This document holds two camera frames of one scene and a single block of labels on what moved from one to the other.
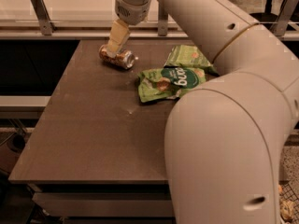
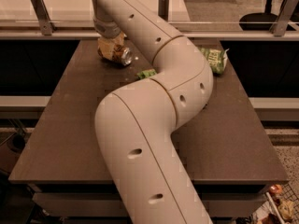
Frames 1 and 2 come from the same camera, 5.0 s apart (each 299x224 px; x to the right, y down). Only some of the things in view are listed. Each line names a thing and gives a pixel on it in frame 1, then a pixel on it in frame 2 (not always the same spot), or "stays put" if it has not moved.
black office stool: x=267 y=15 stays put
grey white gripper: x=133 y=11 → x=107 y=30
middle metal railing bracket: x=163 y=20 stays put
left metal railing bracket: x=42 y=14 stays put
